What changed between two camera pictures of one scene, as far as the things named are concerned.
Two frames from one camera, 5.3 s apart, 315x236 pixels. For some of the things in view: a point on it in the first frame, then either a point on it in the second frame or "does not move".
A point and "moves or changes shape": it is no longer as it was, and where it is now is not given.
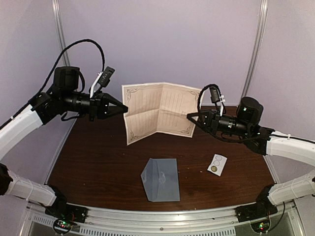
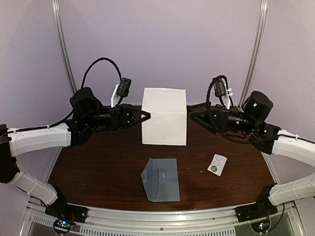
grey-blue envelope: (160, 179) does not move
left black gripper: (98, 106) -> (121, 116)
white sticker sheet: (217, 164) does not move
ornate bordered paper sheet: (160, 107) moves or changes shape
